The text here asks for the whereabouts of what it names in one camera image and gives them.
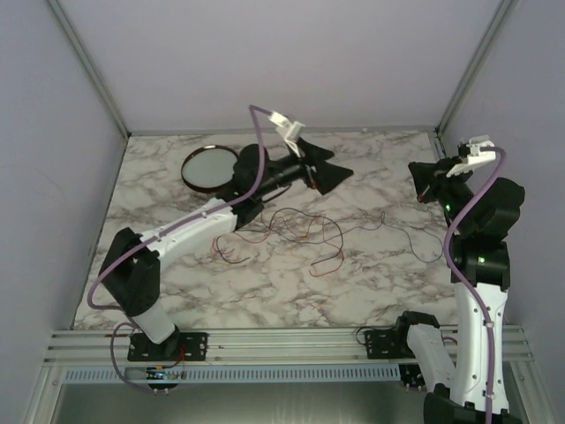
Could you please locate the grey slotted cable duct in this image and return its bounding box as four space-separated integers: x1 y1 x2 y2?
64 365 403 384

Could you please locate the red wire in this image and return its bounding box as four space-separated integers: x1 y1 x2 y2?
211 210 345 278

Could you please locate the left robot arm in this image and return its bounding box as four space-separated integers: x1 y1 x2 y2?
98 139 354 345

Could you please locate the left aluminium corner post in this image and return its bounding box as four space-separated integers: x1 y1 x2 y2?
46 0 131 140

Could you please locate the aluminium corner post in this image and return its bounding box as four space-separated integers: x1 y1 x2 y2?
46 0 131 140
435 0 519 139

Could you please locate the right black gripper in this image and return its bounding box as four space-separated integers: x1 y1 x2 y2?
406 155 476 234

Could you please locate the black wire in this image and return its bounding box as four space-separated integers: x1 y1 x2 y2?
215 207 345 269

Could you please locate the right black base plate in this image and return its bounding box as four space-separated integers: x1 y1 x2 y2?
354 327 415 360

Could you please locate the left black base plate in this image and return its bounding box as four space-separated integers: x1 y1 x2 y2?
127 330 208 362

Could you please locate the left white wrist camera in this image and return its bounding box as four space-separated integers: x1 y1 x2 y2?
269 111 305 157

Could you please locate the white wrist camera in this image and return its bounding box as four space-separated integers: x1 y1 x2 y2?
269 111 305 157
446 135 496 178

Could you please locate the aluminium front rail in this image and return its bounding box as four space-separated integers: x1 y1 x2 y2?
41 326 531 367

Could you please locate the yellow wire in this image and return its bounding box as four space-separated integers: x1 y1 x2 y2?
211 229 350 326

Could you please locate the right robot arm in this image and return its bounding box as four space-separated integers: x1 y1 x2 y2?
395 159 525 423

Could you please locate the round brown rimmed plate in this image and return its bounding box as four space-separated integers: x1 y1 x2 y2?
180 145 238 193

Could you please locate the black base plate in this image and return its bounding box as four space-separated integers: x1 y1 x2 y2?
127 330 208 362
354 327 415 360

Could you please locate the purple wire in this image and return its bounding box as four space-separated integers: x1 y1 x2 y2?
343 210 445 264

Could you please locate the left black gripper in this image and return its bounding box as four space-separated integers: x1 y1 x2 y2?
255 137 353 198

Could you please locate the right aluminium corner post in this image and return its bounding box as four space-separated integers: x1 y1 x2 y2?
435 0 519 139

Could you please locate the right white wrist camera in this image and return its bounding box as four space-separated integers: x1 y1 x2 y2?
446 135 496 178

